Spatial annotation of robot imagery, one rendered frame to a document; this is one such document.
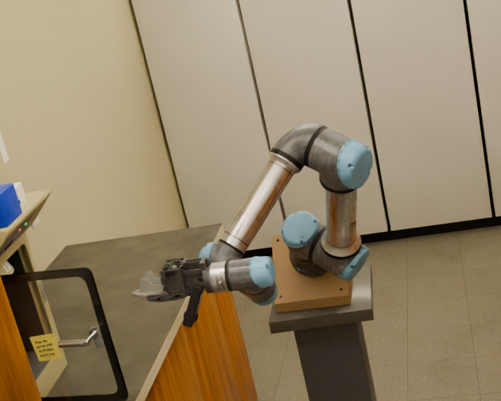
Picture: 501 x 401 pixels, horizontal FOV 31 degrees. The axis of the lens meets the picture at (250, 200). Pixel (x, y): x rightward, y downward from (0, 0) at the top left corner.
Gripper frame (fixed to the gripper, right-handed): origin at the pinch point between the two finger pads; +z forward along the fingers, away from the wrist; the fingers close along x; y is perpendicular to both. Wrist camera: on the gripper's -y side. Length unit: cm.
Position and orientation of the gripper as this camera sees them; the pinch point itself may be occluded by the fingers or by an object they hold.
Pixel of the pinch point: (137, 295)
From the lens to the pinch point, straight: 230.3
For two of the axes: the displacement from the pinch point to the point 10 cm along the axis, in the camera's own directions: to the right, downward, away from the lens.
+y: -2.1, -9.2, -3.2
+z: -9.6, 1.4, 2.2
